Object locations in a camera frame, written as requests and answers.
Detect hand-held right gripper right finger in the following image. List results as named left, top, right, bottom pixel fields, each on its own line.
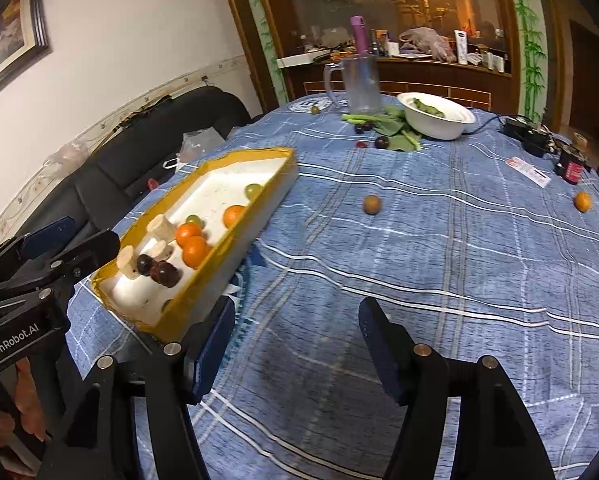
left=358, top=297, right=547, bottom=480

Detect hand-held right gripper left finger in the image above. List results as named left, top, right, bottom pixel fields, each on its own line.
left=36, top=296, right=237, bottom=480

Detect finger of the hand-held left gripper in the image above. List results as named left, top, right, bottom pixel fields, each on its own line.
left=38, top=229, right=121, bottom=292
left=0, top=216, right=81, bottom=282

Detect beige cylindrical chunk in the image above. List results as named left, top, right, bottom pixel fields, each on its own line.
left=118, top=240, right=167, bottom=280
left=146, top=214, right=177, bottom=242

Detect white foam tray yellow rim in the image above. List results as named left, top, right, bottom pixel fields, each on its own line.
left=90, top=147, right=300, bottom=343

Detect black leather sofa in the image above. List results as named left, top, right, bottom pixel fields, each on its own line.
left=9, top=85, right=252, bottom=241

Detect blue plaid tablecloth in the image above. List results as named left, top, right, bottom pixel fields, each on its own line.
left=66, top=91, right=599, bottom=480

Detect crumpled clear plastic bag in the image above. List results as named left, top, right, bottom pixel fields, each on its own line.
left=44, top=140, right=87, bottom=166

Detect white red plastic bag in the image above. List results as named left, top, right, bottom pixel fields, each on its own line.
left=146, top=156, right=185, bottom=188

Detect framed picture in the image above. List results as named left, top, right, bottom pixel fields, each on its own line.
left=0, top=0, right=50, bottom=111

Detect green leafy vegetable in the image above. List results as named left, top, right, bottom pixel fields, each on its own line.
left=342, top=105, right=423, bottom=152

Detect red white card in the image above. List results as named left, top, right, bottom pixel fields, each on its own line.
left=505, top=156, right=553, bottom=188

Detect white bowl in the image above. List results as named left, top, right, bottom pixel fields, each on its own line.
left=397, top=91, right=477, bottom=140

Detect green vegetable pieces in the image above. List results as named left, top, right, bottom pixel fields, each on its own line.
left=413, top=98, right=446, bottom=119

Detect black power adapter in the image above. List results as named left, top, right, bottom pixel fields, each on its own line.
left=502, top=116, right=550, bottom=157

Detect wooden cabinet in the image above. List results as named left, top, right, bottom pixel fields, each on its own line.
left=216, top=0, right=563, bottom=133

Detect black red device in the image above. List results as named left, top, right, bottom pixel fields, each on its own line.
left=554, top=145, right=593, bottom=183

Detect clear glass mug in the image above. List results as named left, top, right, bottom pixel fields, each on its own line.
left=323, top=55, right=383, bottom=115

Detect flat white box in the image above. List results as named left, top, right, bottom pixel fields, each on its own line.
left=276, top=52, right=327, bottom=67

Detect pink plastic bag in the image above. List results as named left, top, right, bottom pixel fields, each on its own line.
left=398, top=26, right=455, bottom=61

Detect purple bottle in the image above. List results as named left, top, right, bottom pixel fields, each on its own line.
left=349, top=15, right=371, bottom=57

